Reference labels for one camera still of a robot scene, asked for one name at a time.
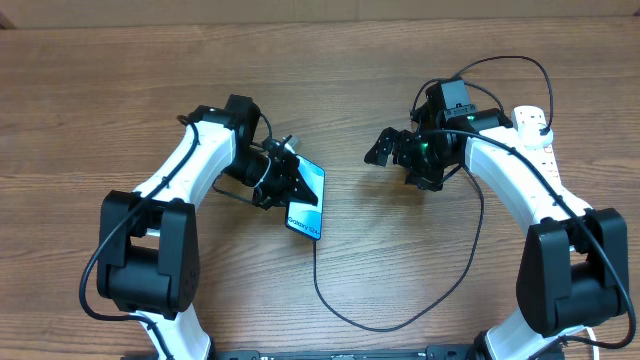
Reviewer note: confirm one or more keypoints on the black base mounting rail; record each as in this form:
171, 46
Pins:
431, 352

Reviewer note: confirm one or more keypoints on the blue-screen Samsung smartphone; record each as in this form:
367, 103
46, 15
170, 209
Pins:
305, 209

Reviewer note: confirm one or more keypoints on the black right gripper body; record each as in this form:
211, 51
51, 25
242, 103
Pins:
422, 157

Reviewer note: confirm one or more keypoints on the white charger plug adapter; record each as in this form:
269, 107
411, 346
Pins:
535, 135

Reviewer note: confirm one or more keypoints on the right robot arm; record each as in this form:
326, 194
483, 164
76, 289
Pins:
573, 273

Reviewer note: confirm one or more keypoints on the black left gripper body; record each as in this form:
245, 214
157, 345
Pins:
276, 184

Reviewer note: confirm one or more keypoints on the white power strip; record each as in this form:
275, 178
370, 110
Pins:
543, 158

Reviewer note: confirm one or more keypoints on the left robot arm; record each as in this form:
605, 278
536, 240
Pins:
147, 261

